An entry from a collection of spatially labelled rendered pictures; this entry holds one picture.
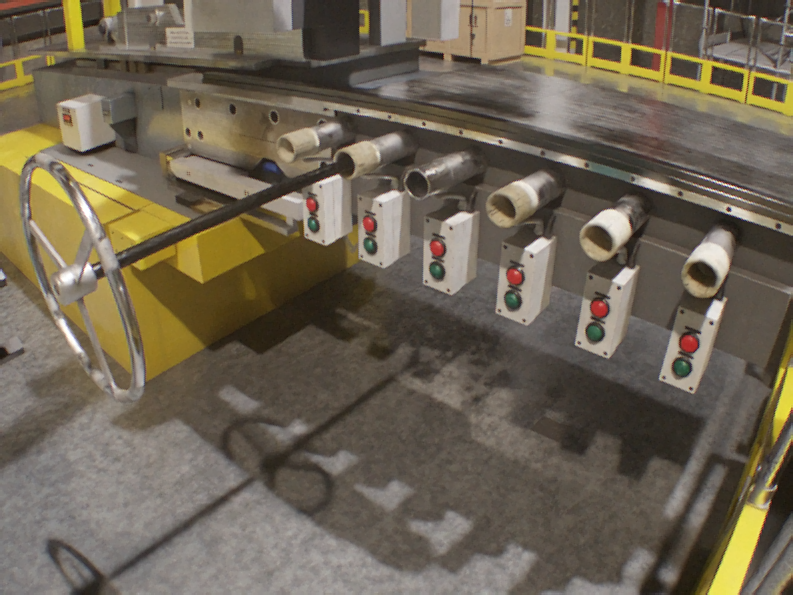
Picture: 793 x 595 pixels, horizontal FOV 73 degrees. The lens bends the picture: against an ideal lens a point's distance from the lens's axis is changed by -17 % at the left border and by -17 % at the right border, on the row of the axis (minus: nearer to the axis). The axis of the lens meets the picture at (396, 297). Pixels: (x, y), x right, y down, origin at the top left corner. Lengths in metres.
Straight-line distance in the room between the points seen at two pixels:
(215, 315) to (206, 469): 0.65
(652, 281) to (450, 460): 0.86
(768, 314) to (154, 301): 1.71
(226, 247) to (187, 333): 0.53
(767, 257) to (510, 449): 1.01
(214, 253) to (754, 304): 1.31
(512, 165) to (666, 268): 0.36
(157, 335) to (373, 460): 0.82
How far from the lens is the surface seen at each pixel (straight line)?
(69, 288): 0.91
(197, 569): 1.58
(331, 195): 1.42
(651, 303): 1.16
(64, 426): 2.10
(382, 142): 1.28
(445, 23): 1.37
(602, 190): 1.15
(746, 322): 1.13
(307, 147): 1.34
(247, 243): 1.79
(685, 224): 1.12
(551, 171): 1.16
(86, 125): 2.57
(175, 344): 2.17
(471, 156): 1.21
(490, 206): 1.05
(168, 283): 2.07
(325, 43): 1.66
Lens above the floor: 1.26
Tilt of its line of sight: 31 degrees down
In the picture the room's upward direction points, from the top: straight up
